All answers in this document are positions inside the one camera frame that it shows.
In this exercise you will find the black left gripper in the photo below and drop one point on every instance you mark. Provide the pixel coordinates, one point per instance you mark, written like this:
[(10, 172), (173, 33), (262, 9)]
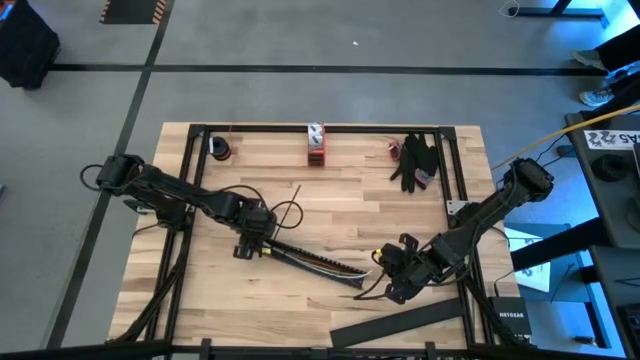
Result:
[(255, 225)]

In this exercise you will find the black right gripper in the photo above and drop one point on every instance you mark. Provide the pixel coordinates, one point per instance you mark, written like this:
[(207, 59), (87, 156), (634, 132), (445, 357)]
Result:
[(412, 265)]

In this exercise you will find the black duct cover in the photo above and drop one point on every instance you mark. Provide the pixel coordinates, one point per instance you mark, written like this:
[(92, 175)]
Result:
[(400, 322)]

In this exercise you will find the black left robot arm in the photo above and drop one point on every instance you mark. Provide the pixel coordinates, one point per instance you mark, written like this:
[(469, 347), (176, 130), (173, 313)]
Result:
[(190, 197)]

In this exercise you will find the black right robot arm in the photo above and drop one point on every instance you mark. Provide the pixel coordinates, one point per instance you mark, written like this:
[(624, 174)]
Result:
[(480, 220)]

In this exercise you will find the silver mounting plate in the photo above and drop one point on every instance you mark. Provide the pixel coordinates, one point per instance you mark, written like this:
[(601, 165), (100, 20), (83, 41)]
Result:
[(455, 207)]

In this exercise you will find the black glove red cuff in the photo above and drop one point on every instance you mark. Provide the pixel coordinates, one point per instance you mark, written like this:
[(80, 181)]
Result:
[(425, 150), (407, 175)]

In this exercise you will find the red label dispenser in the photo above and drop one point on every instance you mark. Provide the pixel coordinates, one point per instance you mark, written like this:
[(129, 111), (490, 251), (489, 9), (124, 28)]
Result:
[(316, 157)]

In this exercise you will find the black desk with white label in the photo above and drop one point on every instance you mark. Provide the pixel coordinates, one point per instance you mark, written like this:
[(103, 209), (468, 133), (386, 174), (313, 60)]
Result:
[(615, 210)]

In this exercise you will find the hazard-striped floor mat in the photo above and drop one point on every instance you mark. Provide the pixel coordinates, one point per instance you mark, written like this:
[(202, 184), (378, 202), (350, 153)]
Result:
[(132, 10)]

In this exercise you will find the black crate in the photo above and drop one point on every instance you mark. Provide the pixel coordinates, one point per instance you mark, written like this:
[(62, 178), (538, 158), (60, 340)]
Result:
[(25, 45)]

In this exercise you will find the black desk leg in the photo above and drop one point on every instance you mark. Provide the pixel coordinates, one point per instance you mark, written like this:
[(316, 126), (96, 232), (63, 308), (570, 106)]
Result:
[(560, 11)]

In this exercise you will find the standing person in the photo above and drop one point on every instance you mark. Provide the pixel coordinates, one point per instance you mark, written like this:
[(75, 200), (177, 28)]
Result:
[(620, 50)]

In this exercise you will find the black aluminium table frame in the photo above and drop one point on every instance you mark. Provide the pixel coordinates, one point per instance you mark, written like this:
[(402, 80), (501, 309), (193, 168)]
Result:
[(275, 128)]

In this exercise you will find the black Netgear switch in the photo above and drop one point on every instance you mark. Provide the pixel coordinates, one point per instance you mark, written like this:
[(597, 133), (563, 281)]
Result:
[(510, 317)]

